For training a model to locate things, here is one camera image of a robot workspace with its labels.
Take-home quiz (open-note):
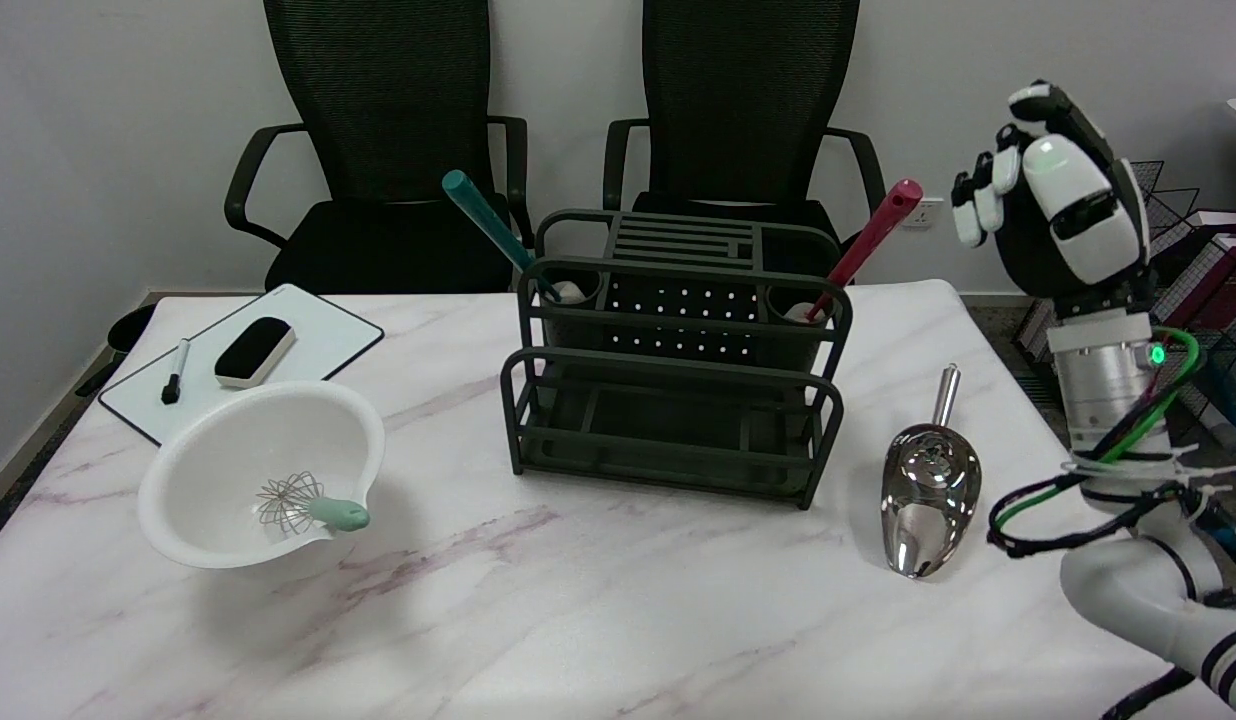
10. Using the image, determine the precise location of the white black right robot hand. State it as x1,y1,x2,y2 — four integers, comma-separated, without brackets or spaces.
951,80,1157,319

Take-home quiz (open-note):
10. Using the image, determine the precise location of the pink sponge bottle brush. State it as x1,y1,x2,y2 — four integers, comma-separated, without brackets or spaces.
786,178,924,326

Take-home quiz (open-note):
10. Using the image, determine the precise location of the dark green kitchen storage rack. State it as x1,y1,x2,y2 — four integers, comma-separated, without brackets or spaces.
500,208,854,509

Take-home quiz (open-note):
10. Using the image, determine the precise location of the teal sponge bottle brush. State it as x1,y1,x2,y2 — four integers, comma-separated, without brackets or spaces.
442,169,587,304

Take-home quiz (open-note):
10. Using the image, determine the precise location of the white book stack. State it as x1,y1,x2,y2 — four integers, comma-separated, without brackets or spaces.
1015,300,1057,363

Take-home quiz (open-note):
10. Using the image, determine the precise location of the maroon hardcover book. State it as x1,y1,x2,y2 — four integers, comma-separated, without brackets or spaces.
1150,225,1236,331

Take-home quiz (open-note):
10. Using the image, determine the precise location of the shiny metal scoop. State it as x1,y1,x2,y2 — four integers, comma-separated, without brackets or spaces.
880,364,983,580

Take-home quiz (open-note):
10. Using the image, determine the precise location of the black mesh office chair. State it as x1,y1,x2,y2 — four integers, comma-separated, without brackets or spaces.
224,0,532,294
603,0,891,286

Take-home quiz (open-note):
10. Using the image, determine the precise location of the small white whiteboard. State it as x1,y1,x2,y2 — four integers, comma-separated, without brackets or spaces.
98,283,386,447

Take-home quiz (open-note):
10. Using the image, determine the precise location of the black whiteboard eraser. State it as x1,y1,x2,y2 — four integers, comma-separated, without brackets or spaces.
214,316,297,390

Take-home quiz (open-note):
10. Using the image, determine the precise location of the white plastic mixing bowl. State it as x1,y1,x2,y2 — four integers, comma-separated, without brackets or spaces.
136,380,387,571

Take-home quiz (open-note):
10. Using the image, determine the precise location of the black whiteboard marker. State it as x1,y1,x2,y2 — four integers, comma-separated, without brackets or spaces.
161,338,192,406

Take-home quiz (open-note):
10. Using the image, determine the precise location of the black chair foot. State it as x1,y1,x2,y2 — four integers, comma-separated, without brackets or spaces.
106,303,159,354

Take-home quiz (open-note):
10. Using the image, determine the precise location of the black wire mesh rack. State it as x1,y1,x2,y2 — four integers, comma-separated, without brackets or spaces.
1013,160,1236,451

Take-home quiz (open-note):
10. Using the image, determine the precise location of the green cable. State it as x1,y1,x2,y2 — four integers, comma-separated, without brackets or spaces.
988,328,1201,541

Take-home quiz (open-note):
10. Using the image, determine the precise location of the thin black cable bundle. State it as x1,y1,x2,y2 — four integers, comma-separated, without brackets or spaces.
986,470,1229,559

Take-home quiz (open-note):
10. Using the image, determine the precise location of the thick black cable loop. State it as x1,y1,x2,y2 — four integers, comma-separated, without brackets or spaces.
1098,665,1201,720

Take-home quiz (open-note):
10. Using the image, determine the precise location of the wire whisk mint handle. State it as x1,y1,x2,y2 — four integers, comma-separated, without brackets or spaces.
255,471,372,534

